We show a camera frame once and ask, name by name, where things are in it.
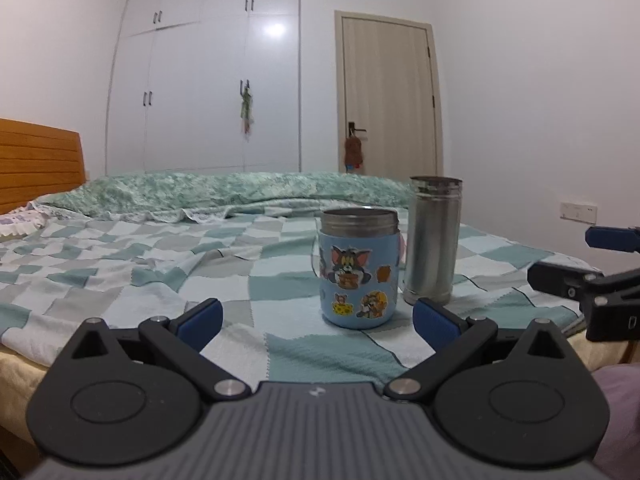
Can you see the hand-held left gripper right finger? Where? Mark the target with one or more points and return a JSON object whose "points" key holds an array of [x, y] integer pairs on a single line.
{"points": [[434, 324]]}

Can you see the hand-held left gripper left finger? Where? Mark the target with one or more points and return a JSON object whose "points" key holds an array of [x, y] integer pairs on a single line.
{"points": [[201, 321]]}

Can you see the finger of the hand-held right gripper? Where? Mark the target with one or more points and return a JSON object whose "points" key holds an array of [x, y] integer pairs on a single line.
{"points": [[557, 278], [611, 238]]}

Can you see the blue cartoon sticker cup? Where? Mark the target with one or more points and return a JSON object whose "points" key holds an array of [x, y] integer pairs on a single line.
{"points": [[359, 280]]}

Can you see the checked green white blanket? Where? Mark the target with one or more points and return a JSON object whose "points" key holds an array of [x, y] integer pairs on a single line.
{"points": [[150, 265]]}

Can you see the stainless steel flask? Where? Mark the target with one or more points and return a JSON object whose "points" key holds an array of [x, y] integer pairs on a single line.
{"points": [[431, 240]]}

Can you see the person's pink clothing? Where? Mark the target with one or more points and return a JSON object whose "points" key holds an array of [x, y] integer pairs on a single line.
{"points": [[620, 420]]}

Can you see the green floral quilt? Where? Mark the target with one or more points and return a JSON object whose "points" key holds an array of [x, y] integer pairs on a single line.
{"points": [[200, 192]]}

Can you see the brown plush toy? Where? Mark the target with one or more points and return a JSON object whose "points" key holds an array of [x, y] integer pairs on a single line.
{"points": [[353, 152]]}

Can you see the beige mattress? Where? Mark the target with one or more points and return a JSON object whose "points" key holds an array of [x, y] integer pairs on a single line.
{"points": [[15, 385]]}

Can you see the patterned pillow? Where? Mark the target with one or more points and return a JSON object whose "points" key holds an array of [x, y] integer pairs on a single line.
{"points": [[17, 224]]}

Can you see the green hanging ornament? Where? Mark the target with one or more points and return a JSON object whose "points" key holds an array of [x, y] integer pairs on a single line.
{"points": [[246, 110]]}

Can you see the wooden headboard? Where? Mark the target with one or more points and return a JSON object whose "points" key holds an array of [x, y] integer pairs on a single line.
{"points": [[37, 165]]}

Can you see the beige door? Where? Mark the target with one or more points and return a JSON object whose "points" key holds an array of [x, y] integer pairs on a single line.
{"points": [[390, 95]]}

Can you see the white wardrobe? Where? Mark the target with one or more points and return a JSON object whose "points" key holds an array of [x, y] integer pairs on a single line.
{"points": [[200, 85]]}

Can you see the white wall socket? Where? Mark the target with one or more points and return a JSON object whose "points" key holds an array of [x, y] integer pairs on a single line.
{"points": [[578, 212]]}

